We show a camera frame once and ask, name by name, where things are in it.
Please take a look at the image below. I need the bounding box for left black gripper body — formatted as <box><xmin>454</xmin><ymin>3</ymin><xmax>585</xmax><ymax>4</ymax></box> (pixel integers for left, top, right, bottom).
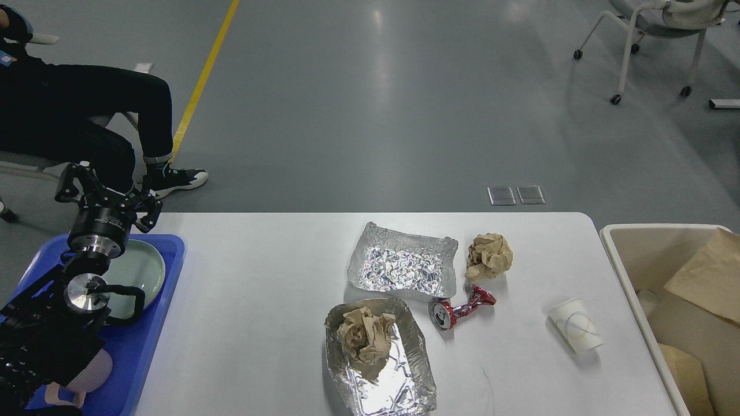
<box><xmin>68</xmin><ymin>203</ymin><xmax>137</xmax><ymax>258</ymax></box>

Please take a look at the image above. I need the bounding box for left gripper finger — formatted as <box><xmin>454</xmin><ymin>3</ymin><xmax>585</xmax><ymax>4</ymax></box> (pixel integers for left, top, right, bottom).
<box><xmin>119</xmin><ymin>184</ymin><xmax>164</xmax><ymax>233</ymax></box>
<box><xmin>55</xmin><ymin>164</ymin><xmax>119</xmax><ymax>208</ymax></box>

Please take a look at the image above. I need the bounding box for mint green plate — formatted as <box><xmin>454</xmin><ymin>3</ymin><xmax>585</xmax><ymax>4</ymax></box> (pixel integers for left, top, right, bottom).
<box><xmin>102</xmin><ymin>240</ymin><xmax>166</xmax><ymax>309</ymax></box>

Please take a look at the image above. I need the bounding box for pink mug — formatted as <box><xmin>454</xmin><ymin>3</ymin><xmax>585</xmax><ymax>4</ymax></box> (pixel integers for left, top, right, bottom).
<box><xmin>44</xmin><ymin>349</ymin><xmax>113</xmax><ymax>408</ymax></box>

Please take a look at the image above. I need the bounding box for brown paper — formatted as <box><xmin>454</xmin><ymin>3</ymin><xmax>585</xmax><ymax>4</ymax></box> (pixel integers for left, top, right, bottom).
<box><xmin>336</xmin><ymin>306</ymin><xmax>396</xmax><ymax>381</ymax></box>

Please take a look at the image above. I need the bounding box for foil tray with paper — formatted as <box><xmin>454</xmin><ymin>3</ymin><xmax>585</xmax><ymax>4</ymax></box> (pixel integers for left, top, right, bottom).
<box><xmin>325</xmin><ymin>298</ymin><xmax>437</xmax><ymax>415</ymax></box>

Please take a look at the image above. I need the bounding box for brown paper ball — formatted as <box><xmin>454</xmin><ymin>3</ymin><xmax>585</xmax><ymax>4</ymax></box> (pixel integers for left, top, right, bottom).
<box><xmin>465</xmin><ymin>233</ymin><xmax>513</xmax><ymax>281</ymax></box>

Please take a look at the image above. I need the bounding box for printed paper cup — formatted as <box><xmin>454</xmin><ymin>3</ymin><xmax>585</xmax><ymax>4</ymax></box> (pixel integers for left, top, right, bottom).
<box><xmin>547</xmin><ymin>298</ymin><xmax>604</xmax><ymax>354</ymax></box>

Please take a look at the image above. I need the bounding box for brown paper bag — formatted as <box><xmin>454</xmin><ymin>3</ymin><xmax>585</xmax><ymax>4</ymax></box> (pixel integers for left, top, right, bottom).
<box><xmin>664</xmin><ymin>229</ymin><xmax>739</xmax><ymax>415</ymax></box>

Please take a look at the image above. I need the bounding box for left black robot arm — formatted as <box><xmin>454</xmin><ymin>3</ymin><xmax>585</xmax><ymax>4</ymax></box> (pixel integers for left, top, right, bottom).
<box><xmin>1</xmin><ymin>164</ymin><xmax>163</xmax><ymax>415</ymax></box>

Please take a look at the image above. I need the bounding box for left white chair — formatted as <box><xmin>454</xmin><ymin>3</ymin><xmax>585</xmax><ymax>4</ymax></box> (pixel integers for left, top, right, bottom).
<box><xmin>1</xmin><ymin>32</ymin><xmax>139</xmax><ymax>223</ymax></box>

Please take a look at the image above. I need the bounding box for seated person in black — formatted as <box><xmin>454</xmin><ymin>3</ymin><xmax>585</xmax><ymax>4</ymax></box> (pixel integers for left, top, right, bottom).
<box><xmin>1</xmin><ymin>5</ymin><xmax>208</xmax><ymax>198</ymax></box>

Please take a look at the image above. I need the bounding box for blue plastic tray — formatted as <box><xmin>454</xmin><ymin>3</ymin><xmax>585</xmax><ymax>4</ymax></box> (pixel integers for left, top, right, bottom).
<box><xmin>0</xmin><ymin>233</ymin><xmax>186</xmax><ymax>416</ymax></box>

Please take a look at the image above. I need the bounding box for white floor tile marker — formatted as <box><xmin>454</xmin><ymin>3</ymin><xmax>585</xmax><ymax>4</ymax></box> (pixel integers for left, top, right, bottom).
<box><xmin>134</xmin><ymin>62</ymin><xmax>154</xmax><ymax>73</ymax></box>

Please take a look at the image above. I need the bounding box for empty foil tray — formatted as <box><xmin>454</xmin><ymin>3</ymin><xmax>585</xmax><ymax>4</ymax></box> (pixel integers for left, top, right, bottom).
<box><xmin>347</xmin><ymin>222</ymin><xmax>459</xmax><ymax>298</ymax></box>

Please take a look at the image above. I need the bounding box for crushed red soda can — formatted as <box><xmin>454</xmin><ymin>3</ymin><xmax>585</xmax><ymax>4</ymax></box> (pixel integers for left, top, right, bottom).
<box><xmin>428</xmin><ymin>284</ymin><xmax>497</xmax><ymax>330</ymax></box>

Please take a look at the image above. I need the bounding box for metal floor plate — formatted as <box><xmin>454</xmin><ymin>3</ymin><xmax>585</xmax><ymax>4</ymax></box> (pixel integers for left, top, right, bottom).
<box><xmin>488</xmin><ymin>186</ymin><xmax>516</xmax><ymax>206</ymax></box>
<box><xmin>516</xmin><ymin>186</ymin><xmax>546</xmax><ymax>205</ymax></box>

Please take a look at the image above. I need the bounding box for beige plastic bin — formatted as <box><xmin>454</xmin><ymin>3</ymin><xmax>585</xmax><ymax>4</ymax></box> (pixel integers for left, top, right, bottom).
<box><xmin>601</xmin><ymin>224</ymin><xmax>723</xmax><ymax>415</ymax></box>

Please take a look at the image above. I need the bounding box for white cup in bin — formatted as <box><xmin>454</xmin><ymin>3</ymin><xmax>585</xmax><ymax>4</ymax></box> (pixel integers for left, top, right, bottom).
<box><xmin>636</xmin><ymin>289</ymin><xmax>660</xmax><ymax>318</ymax></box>

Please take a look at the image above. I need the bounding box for grey office chair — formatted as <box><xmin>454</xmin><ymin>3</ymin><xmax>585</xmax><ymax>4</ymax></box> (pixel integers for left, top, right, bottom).
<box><xmin>589</xmin><ymin>1</ymin><xmax>730</xmax><ymax>105</ymax></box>

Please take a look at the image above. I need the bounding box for white bar on floor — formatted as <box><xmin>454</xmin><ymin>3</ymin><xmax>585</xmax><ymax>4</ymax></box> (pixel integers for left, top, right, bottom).
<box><xmin>708</xmin><ymin>98</ymin><xmax>740</xmax><ymax>110</ymax></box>

